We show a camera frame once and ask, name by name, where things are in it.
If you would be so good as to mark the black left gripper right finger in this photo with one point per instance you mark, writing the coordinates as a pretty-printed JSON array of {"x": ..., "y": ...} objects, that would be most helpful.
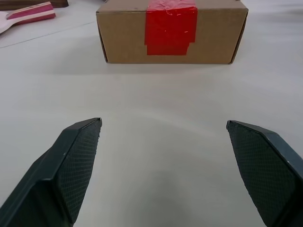
[{"x": 267, "y": 170}]

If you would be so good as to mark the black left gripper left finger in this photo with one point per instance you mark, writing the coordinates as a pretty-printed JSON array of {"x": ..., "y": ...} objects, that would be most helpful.
[{"x": 54, "y": 170}]

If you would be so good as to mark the brown cardboard box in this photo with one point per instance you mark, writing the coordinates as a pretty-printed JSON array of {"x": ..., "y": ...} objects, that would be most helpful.
[{"x": 123, "y": 33}]

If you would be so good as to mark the pink striped wooden paddle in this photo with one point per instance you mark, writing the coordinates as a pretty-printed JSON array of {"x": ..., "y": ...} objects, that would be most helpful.
[{"x": 33, "y": 11}]

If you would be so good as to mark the dark brown wooden board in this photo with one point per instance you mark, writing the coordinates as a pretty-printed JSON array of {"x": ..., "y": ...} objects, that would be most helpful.
[{"x": 28, "y": 3}]

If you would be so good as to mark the red sealing tape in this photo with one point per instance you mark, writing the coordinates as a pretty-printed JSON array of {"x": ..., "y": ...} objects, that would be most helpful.
[{"x": 169, "y": 28}]

